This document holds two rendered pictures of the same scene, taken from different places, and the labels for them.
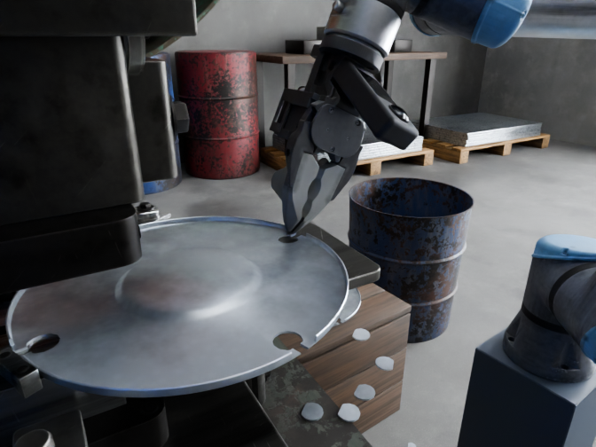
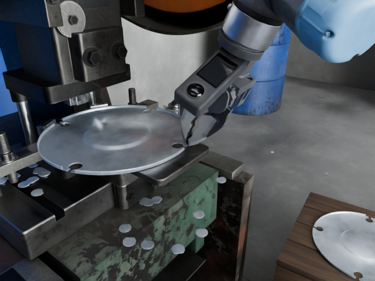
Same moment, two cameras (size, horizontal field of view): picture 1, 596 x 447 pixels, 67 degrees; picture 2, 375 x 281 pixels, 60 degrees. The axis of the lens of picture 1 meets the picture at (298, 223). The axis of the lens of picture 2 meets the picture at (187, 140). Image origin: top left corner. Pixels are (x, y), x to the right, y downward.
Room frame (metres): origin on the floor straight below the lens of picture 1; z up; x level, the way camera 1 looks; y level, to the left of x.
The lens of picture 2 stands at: (0.27, -0.48, 1.06)
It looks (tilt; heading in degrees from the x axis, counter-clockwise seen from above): 27 degrees down; 67
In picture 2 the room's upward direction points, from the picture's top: straight up
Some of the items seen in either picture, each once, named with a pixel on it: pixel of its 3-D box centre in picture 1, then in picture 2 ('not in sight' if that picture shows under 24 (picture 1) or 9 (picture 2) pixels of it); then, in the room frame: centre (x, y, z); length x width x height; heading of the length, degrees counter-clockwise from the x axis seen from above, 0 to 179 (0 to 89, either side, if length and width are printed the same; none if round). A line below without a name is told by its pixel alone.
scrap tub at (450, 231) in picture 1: (403, 256); not in sight; (1.47, -0.39, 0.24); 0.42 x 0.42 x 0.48
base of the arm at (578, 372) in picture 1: (552, 331); not in sight; (0.67, -0.46, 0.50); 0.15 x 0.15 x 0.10
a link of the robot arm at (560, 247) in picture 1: (570, 276); not in sight; (0.66, -0.46, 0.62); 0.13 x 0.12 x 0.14; 178
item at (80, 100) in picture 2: not in sight; (77, 93); (0.30, 0.20, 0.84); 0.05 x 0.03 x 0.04; 30
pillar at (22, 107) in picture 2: not in sight; (24, 113); (0.20, 0.22, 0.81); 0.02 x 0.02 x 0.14
